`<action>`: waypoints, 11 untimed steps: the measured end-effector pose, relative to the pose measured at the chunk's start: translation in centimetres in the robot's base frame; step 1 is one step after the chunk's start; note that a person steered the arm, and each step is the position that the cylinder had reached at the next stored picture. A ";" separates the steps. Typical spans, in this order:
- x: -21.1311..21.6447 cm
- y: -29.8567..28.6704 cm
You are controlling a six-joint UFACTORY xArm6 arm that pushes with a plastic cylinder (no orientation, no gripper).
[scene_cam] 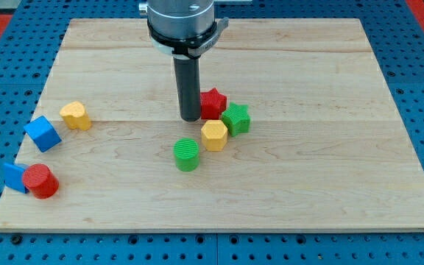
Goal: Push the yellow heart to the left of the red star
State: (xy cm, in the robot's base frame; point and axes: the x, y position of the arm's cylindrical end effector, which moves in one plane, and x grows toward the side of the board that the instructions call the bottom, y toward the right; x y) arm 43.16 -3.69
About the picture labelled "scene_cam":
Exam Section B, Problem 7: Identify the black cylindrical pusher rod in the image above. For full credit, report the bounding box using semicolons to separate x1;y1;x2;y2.
173;58;201;122

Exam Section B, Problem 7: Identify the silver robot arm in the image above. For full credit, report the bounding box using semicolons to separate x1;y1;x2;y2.
138;0;229;121

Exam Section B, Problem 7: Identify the red star block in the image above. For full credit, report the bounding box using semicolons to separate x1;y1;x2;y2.
200;88;227;120

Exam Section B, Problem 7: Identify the green star block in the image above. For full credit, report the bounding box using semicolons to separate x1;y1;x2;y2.
222;102;251;137

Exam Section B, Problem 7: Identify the yellow heart block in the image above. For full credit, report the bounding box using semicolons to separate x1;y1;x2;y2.
59;101;91;130

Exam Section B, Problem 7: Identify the yellow hexagon block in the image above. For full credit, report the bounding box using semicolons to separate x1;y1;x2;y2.
201;120;228;152

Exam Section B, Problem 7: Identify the green cylinder block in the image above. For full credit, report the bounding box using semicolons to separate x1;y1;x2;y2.
173;138;199;172

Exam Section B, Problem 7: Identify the blue cube block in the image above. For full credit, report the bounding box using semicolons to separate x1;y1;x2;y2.
24;116;62;152

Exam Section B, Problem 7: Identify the wooden board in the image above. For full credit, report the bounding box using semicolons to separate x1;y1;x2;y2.
0;18;424;233

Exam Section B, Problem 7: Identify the red cylinder block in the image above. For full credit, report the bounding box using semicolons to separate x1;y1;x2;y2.
22;163;59;199

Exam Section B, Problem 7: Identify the blue flat block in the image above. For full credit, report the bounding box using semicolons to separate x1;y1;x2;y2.
3;163;28;194

